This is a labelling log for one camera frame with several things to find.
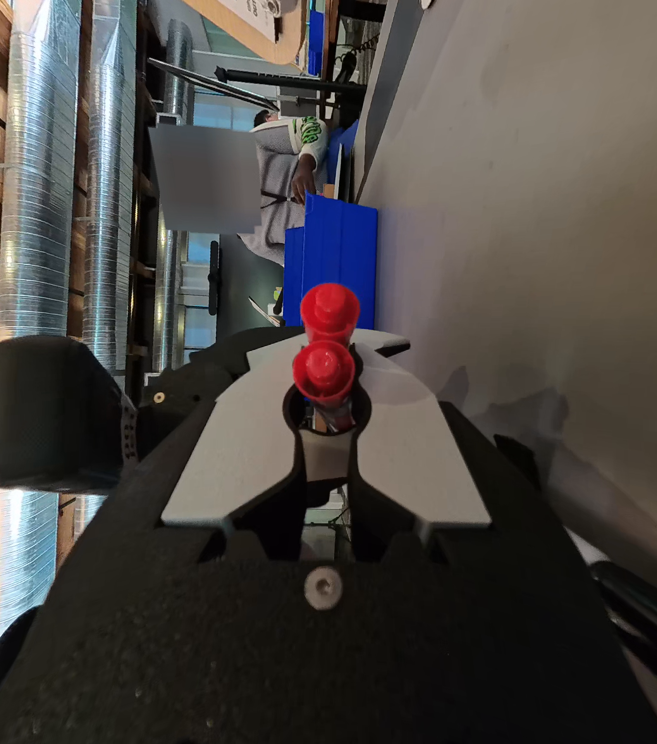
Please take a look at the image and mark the blue plastic bin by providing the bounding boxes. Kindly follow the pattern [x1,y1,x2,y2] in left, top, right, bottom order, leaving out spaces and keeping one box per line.
[283,192,379,330]

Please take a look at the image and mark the wide silver ventilation duct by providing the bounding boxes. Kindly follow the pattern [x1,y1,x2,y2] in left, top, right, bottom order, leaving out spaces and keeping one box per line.
[0,0,83,646]

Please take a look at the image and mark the black door handle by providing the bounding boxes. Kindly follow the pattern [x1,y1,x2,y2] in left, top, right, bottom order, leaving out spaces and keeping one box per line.
[208,239,224,317]

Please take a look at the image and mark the narrow silver ventilation duct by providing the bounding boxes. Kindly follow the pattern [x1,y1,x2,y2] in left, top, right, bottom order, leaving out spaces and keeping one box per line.
[151,17,197,373]

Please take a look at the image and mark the cardboard box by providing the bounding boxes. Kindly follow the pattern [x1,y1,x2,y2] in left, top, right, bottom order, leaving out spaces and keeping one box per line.
[180,0,309,66]

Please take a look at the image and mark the black metal bar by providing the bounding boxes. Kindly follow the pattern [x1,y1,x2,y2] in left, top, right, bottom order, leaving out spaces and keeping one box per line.
[215,65,364,89]

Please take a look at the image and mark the red marker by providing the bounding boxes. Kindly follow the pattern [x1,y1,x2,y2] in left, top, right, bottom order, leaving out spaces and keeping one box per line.
[292,340,359,436]
[299,284,362,351]

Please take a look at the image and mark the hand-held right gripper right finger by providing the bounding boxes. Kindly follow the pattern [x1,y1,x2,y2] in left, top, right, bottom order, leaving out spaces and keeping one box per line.
[349,343,493,529]

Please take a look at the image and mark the blue crate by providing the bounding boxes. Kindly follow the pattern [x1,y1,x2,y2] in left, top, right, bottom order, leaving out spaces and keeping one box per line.
[307,9,328,78]

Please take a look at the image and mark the blue flat panels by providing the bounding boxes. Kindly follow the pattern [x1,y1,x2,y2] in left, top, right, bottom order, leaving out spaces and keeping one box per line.
[327,119,360,203]

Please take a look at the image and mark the black cylindrical handle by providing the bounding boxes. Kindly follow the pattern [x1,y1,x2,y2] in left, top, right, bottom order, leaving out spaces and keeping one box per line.
[589,559,657,698]

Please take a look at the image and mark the black coiled cable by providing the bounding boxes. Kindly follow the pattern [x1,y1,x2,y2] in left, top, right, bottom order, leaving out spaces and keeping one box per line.
[334,29,379,82]

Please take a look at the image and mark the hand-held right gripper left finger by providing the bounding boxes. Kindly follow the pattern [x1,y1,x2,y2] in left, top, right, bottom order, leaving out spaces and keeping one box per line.
[160,340,309,529]

